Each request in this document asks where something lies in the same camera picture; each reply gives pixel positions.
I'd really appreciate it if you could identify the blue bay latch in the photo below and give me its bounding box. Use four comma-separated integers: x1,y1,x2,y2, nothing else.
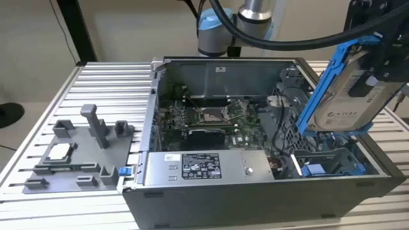
301,163,328,178

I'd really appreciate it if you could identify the green motherboard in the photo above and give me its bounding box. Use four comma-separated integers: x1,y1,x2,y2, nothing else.
157,95,272,154

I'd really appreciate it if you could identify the thin black wire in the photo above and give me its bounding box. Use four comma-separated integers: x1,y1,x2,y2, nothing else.
273,86,310,154

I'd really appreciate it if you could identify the grey perforated drive cage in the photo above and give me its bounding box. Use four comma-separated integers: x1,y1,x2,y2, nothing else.
258,81,324,154

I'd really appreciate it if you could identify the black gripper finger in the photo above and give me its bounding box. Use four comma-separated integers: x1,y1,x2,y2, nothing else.
346,71,377,98

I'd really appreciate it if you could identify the red and black wire bundle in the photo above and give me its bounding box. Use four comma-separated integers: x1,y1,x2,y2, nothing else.
268,157,284,172

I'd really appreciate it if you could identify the black upright post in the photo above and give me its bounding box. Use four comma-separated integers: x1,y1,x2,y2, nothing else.
57,0,98,63

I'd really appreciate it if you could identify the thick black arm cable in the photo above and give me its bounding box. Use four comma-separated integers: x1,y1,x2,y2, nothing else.
209,0,409,51

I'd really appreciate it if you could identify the CPU socket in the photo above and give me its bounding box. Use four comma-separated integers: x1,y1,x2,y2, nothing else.
200,106,229,123

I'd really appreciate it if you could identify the silver power supply unit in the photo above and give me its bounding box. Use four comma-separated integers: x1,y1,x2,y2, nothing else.
141,150,276,186

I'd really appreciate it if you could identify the grey parts rack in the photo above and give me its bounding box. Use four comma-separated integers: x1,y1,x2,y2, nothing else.
21,104,134,195

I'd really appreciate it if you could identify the black open PC case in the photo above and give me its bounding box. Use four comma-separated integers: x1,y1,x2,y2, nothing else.
122,56,407,230

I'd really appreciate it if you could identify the black expansion card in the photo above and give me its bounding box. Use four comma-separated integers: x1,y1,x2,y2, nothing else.
181,128,226,150

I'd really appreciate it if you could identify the hard disk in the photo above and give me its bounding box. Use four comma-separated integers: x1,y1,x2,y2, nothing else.
296,35,405,138

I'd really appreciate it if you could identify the green RAM stick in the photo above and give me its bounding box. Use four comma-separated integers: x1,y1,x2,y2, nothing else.
36,164,96,171

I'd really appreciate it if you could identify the metal socket cover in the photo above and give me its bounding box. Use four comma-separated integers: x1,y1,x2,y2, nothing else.
222,100,250,120

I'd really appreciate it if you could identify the silver CPU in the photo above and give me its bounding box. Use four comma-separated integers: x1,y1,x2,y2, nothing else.
46,144,73,161

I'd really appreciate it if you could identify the grey metal disk bay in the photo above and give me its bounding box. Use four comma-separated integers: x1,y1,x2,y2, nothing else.
292,134,381,179

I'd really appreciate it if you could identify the black round stand base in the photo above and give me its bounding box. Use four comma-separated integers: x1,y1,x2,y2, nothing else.
0,102,25,129

